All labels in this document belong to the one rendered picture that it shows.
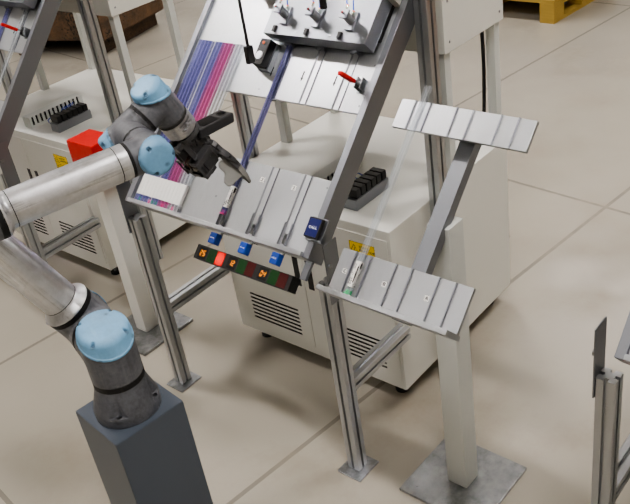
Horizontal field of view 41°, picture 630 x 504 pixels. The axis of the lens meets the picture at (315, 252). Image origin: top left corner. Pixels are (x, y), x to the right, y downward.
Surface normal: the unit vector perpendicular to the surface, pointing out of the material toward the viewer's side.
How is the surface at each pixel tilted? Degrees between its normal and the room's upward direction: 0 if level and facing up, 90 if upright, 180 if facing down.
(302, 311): 90
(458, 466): 90
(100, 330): 8
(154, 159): 90
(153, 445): 90
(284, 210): 43
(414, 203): 0
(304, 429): 0
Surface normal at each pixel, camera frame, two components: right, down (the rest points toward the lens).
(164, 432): 0.68, 0.29
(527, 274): -0.15, -0.84
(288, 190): -0.54, -0.29
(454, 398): -0.64, 0.48
